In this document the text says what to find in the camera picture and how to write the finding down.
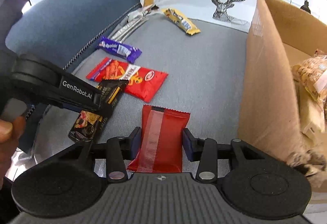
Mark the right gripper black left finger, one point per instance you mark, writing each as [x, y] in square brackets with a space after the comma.
[74, 179]

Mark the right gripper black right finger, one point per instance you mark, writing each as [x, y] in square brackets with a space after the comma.
[249, 180]

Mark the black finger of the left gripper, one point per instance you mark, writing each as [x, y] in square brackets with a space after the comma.
[71, 87]
[74, 105]

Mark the black gold chocolate packet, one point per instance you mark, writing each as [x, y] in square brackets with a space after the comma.
[90, 125]

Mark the red foil snack packet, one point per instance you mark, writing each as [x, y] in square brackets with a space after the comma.
[161, 146]

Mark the clear pack white rice bars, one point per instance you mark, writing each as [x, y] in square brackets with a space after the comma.
[312, 120]

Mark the clear pack nut brittle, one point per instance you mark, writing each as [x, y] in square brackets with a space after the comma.
[311, 74]

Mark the left hand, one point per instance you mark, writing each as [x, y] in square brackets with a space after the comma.
[10, 134]

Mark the blue sofa armrest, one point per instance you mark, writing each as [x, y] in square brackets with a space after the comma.
[65, 32]

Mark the red peanut snack bag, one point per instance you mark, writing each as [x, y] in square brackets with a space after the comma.
[143, 82]

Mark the purple Alpenliebe candy pack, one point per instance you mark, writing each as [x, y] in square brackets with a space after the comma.
[129, 53]

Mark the silver foil snack stick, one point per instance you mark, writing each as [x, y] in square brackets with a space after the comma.
[128, 25]

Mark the yellow candy bar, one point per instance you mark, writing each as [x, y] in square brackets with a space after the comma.
[180, 20]

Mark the open cardboard box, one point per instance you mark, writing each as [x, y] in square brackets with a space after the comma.
[281, 35]

